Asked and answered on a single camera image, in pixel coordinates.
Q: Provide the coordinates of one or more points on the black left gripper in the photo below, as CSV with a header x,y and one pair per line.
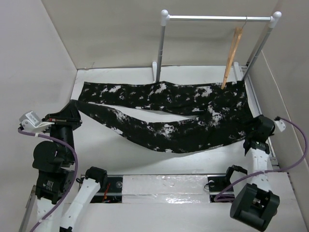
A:
x,y
70,114

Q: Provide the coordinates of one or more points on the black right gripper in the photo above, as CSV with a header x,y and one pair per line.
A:
x,y
253,120

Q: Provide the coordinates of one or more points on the black white patterned trousers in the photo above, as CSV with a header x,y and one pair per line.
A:
x,y
168,117

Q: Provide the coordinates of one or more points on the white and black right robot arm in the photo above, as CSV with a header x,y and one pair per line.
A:
x,y
255,204

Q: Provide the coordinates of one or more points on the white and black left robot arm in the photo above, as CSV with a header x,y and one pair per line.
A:
x,y
62,197

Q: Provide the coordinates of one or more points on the wooden clothes hanger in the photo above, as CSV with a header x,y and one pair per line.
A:
x,y
233,48

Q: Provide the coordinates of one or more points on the white metal clothes rack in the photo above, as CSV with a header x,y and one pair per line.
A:
x,y
206,39

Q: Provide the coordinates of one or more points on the silver foil tape strip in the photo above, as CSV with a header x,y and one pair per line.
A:
x,y
158,189

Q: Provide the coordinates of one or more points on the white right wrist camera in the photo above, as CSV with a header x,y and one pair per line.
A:
x,y
279,125

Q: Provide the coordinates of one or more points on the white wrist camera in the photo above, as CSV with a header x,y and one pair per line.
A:
x,y
279,125
31,122

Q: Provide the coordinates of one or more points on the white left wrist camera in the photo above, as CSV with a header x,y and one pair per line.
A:
x,y
31,122

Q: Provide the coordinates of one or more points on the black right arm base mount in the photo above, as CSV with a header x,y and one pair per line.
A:
x,y
215,184

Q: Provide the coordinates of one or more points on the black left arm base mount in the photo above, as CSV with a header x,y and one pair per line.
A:
x,y
112,193

